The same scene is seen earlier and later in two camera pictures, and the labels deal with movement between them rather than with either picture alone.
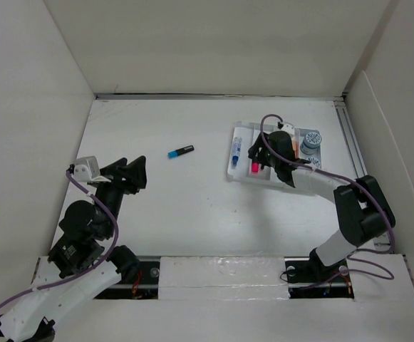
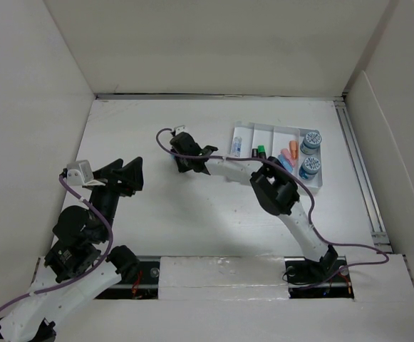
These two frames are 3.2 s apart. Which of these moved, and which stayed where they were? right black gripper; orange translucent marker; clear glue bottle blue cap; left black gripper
Moved: right black gripper
Stayed: left black gripper; clear glue bottle blue cap; orange translucent marker
